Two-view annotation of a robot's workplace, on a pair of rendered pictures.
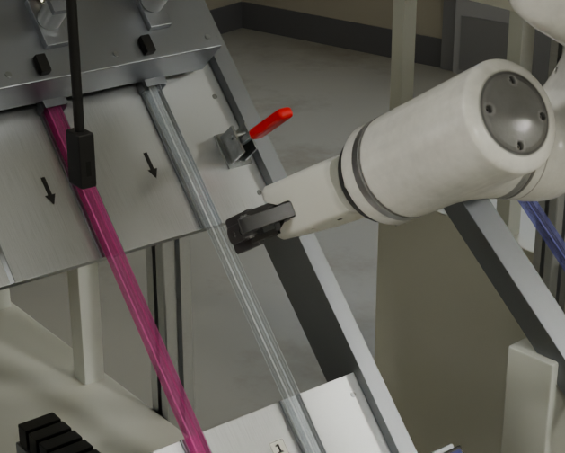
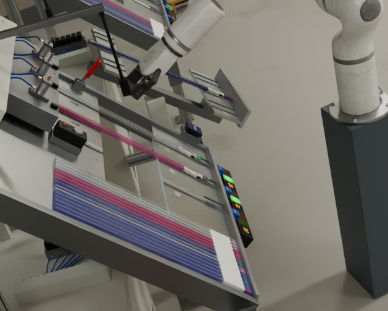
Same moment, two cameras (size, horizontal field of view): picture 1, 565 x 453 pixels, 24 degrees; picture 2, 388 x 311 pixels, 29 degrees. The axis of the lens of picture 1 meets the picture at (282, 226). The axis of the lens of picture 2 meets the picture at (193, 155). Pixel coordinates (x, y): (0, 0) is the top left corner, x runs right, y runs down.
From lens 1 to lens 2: 1.49 m
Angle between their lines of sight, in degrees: 47
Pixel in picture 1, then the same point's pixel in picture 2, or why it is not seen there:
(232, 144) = (79, 85)
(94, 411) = (31, 237)
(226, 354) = not seen: outside the picture
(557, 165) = not seen: hidden behind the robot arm
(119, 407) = not seen: hidden behind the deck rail
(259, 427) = (160, 148)
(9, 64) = (50, 89)
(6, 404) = (2, 261)
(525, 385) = (157, 110)
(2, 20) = (34, 79)
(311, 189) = (165, 59)
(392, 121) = (184, 24)
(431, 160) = (206, 24)
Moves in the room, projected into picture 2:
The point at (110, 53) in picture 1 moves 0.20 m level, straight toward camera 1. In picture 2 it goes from (53, 74) to (122, 72)
